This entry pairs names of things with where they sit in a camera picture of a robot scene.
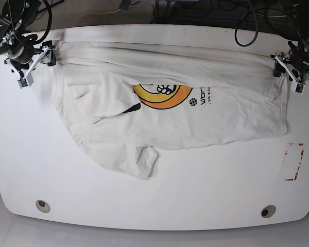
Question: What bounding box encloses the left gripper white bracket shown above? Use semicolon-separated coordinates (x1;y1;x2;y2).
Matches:
269;50;309;84

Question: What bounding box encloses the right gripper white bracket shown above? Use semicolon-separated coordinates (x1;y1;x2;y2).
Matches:
4;41;57;78

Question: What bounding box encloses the white printed T-shirt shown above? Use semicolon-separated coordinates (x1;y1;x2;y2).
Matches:
54;27;288;179

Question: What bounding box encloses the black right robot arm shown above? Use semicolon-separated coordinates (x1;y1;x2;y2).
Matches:
0;1;56;82

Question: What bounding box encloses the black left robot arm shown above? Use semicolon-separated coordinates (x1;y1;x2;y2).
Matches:
263;1;309;94

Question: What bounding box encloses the red tape rectangle marking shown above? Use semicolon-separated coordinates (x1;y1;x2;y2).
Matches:
282;143;305;182

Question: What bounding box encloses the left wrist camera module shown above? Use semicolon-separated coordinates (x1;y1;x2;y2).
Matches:
290;81;306;94

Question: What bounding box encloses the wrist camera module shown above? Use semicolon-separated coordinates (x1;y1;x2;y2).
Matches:
290;81;306;94
18;74;33;89

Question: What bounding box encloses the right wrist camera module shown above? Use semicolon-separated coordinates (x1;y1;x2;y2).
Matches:
18;74;33;89

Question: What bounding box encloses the black cable loop left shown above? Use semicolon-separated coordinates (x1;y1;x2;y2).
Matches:
28;0;55;44

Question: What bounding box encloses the black cable loop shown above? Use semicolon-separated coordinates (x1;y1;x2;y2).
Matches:
233;0;261;47
28;0;55;44

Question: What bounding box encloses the black cable loop right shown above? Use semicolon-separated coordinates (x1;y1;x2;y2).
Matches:
233;0;261;47

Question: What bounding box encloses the yellow cable on floor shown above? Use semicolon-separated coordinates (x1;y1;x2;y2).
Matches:
73;9;119;26

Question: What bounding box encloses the right table cable grommet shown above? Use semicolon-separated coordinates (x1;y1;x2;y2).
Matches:
261;205;276;218

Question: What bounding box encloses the table cable grommet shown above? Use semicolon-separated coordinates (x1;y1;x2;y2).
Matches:
261;205;276;218
36;200;50;213

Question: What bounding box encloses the left table cable grommet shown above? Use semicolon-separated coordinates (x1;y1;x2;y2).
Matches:
36;200;50;213

